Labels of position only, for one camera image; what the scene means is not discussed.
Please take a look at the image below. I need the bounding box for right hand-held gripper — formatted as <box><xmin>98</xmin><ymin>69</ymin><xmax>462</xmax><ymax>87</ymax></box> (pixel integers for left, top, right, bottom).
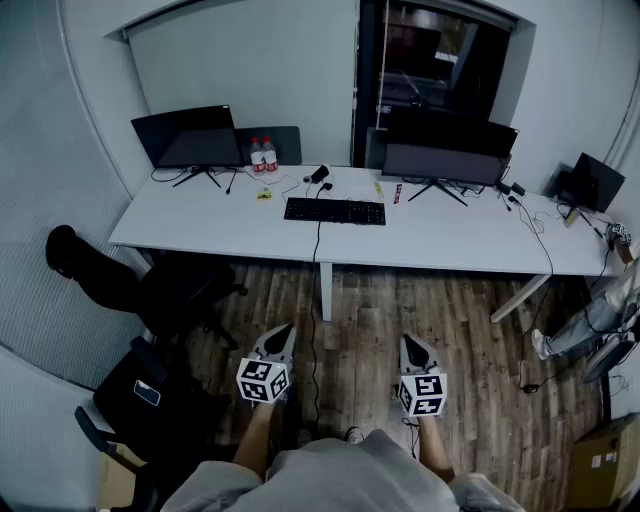
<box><xmin>397</xmin><ymin>334</ymin><xmax>448</xmax><ymax>418</ymax></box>

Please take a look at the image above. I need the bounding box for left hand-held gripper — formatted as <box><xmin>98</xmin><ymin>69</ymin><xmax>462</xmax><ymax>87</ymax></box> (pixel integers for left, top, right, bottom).
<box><xmin>235</xmin><ymin>323</ymin><xmax>297</xmax><ymax>406</ymax></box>

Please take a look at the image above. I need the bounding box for black keyboard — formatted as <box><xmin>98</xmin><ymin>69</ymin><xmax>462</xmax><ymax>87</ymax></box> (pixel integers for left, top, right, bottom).
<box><xmin>283</xmin><ymin>197</ymin><xmax>387</xmax><ymax>226</ymax></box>

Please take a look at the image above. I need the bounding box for person's left forearm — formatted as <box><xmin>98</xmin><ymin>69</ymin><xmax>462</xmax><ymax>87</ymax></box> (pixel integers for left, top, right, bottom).
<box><xmin>232</xmin><ymin>399</ymin><xmax>281</xmax><ymax>484</ymax></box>

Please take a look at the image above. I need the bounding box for person's right forearm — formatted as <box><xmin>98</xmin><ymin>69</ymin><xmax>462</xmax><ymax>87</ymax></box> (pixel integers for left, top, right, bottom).
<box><xmin>415</xmin><ymin>414</ymin><xmax>456</xmax><ymax>479</ymax></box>

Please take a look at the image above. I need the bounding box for white desk leg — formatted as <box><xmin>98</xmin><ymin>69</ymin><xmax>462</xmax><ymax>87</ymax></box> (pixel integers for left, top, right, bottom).
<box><xmin>319</xmin><ymin>261</ymin><xmax>334</xmax><ymax>323</ymax></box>
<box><xmin>489</xmin><ymin>274</ymin><xmax>552</xmax><ymax>324</ymax></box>

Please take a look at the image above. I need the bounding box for black office chair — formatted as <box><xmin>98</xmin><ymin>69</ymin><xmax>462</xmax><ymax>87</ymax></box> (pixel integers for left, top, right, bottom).
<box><xmin>137</xmin><ymin>259</ymin><xmax>250</xmax><ymax>351</ymax></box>

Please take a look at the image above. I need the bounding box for person's grey shirt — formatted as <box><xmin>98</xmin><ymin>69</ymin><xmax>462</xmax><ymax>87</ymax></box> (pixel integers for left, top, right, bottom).
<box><xmin>159</xmin><ymin>429</ymin><xmax>526</xmax><ymax>512</ymax></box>

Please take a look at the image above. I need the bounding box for blue-edged smartphone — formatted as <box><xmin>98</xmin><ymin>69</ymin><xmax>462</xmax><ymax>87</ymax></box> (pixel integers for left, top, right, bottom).
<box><xmin>133</xmin><ymin>379</ymin><xmax>162</xmax><ymax>407</ymax></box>

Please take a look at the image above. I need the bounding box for black armchair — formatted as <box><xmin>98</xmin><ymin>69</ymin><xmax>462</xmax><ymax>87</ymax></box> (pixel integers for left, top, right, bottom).
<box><xmin>74</xmin><ymin>335</ymin><xmax>232</xmax><ymax>512</ymax></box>

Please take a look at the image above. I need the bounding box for wide black computer monitor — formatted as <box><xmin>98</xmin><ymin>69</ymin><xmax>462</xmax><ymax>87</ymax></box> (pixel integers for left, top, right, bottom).
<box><xmin>381</xmin><ymin>115</ymin><xmax>520</xmax><ymax>207</ymax></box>

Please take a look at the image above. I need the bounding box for flat brown cardboard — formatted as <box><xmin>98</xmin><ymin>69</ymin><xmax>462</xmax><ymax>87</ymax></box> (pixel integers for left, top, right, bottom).
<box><xmin>97</xmin><ymin>444</ymin><xmax>146</xmax><ymax>512</ymax></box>

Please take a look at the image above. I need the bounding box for brown cardboard box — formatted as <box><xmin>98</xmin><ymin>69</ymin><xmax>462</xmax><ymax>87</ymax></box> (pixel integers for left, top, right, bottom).
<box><xmin>569</xmin><ymin>413</ymin><xmax>640</xmax><ymax>512</ymax></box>

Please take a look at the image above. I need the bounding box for small black monitor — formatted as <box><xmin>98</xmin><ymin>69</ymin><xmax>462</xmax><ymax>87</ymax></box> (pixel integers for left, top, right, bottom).
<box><xmin>555</xmin><ymin>152</ymin><xmax>626</xmax><ymax>214</ymax></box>

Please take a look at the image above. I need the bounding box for white roller blind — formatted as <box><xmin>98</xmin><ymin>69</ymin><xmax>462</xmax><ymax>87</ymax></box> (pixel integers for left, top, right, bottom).
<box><xmin>123</xmin><ymin>2</ymin><xmax>358</xmax><ymax>167</ymax></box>

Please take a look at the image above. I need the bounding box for thin black cable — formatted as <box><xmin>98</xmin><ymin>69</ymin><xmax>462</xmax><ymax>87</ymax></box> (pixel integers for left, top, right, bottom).
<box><xmin>234</xmin><ymin>168</ymin><xmax>301</xmax><ymax>202</ymax></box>

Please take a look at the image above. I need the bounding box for black monitor cable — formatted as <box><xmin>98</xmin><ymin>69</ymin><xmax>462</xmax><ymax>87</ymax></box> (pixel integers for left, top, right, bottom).
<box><xmin>149</xmin><ymin>167</ymin><xmax>239</xmax><ymax>196</ymax></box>

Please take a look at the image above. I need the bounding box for long black desk cable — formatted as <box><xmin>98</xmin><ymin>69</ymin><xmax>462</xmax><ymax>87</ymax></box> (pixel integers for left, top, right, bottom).
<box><xmin>498</xmin><ymin>182</ymin><xmax>556</xmax><ymax>277</ymax></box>

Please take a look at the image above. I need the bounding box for white blind cord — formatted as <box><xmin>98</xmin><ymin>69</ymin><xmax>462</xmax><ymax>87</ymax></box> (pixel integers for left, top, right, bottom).
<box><xmin>378</xmin><ymin>0</ymin><xmax>390</xmax><ymax>117</ymax></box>

